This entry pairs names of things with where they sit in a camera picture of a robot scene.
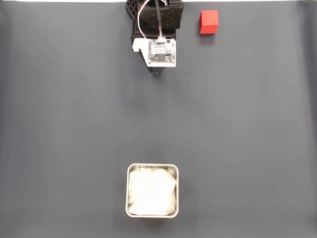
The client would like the red cube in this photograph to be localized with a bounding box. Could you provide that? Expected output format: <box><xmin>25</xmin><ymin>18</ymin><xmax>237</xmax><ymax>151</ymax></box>
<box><xmin>199</xmin><ymin>10</ymin><xmax>219</xmax><ymax>35</ymax></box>

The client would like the beige square box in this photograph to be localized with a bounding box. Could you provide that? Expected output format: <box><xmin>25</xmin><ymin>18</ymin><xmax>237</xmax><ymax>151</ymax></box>
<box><xmin>125</xmin><ymin>163</ymin><xmax>179</xmax><ymax>219</ymax></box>

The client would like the dark blue table mat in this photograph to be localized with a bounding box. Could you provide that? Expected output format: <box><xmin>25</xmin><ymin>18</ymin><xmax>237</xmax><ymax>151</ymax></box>
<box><xmin>0</xmin><ymin>1</ymin><xmax>317</xmax><ymax>238</ymax></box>

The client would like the white crumpled tissue paper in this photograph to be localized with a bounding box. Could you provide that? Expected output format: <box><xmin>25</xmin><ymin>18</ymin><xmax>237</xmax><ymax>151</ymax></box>
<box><xmin>128</xmin><ymin>167</ymin><xmax>177</xmax><ymax>216</ymax></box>

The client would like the white camera module mount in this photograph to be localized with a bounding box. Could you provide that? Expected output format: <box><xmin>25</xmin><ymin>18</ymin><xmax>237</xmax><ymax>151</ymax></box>
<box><xmin>132</xmin><ymin>37</ymin><xmax>177</xmax><ymax>68</ymax></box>

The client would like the black camera cable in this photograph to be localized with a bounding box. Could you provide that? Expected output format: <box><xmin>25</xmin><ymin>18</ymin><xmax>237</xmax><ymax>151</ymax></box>
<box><xmin>155</xmin><ymin>0</ymin><xmax>163</xmax><ymax>38</ymax></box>

